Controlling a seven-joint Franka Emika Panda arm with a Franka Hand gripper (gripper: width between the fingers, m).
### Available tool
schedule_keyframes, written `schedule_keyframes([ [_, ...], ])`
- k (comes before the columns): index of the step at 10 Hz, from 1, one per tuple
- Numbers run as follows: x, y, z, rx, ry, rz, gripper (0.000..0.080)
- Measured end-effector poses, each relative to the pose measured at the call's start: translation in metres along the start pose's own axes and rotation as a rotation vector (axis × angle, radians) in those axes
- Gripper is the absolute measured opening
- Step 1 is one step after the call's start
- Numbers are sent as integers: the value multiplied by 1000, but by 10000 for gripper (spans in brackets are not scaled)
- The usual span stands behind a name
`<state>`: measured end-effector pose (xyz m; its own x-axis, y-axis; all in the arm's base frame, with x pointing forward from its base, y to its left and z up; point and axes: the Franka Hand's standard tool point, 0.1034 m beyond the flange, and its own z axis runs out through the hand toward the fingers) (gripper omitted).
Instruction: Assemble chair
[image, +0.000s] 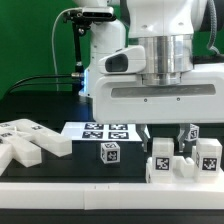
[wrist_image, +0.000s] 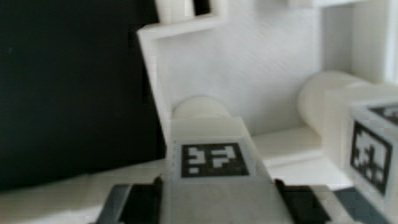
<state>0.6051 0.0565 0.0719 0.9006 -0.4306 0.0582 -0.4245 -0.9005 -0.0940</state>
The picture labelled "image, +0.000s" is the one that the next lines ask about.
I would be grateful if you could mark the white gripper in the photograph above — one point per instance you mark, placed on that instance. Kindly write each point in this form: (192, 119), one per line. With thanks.
(127, 93)

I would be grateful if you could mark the white chair seat part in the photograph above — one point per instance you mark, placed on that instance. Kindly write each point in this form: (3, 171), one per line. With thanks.
(182, 170)

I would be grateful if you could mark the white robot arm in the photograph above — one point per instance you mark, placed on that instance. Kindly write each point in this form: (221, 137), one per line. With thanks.
(164, 28)

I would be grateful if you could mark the white chair part far left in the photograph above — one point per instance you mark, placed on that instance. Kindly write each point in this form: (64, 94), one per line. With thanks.
(17, 145)

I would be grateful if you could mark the white marker cube right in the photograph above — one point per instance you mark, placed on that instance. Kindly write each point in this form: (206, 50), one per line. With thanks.
(193, 133)

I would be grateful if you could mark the white marker cube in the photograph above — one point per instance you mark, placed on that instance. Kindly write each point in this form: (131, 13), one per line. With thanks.
(110, 152)
(193, 133)

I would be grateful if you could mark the white marker cube front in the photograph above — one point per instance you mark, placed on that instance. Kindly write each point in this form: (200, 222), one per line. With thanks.
(110, 152)

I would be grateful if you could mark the white paper marker sheet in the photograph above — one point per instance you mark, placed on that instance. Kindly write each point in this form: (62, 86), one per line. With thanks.
(91, 131)

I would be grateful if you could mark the white front fence bar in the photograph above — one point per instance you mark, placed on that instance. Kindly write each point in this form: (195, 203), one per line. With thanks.
(111, 196)

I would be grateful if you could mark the black camera on stand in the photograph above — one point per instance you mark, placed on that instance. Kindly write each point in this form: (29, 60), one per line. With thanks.
(81, 19)

